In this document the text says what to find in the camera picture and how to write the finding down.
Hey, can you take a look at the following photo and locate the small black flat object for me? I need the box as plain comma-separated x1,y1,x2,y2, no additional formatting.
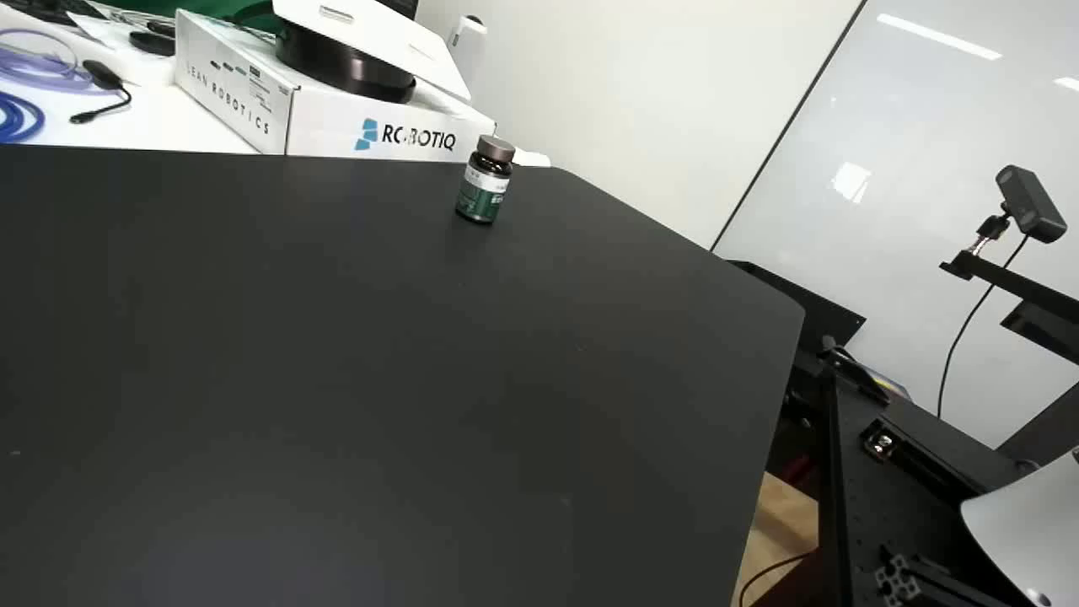
124,16,177,62

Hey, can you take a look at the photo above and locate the white round device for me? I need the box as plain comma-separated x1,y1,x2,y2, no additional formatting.
269,0,474,106

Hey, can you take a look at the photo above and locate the blue coiled cable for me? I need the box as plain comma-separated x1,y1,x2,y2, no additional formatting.
0,31,91,149

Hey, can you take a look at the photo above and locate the black stereo camera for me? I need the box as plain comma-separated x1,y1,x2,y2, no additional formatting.
991,161,1068,248

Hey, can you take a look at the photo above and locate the white Robotiq cardboard box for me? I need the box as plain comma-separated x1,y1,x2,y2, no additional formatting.
170,8,498,161

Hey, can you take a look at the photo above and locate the black metal frame stand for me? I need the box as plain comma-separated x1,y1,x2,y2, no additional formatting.
723,258,1079,607

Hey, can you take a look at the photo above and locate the dark green pill bottle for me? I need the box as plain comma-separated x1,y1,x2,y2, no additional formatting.
453,133,520,229

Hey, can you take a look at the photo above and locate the black camera cable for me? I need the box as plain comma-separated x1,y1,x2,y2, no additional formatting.
934,212,1031,423

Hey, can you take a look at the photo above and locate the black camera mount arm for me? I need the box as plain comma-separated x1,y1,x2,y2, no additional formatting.
936,248,1079,365

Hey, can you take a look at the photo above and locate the black floor cable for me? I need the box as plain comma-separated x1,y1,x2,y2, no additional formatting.
733,549,815,607

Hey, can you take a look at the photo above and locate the black adapter with cable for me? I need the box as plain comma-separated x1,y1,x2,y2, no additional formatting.
67,57,135,129

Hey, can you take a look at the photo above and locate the black round device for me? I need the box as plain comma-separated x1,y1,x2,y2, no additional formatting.
273,16,421,106

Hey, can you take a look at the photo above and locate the green backdrop cloth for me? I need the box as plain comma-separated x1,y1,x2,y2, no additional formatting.
109,0,284,34

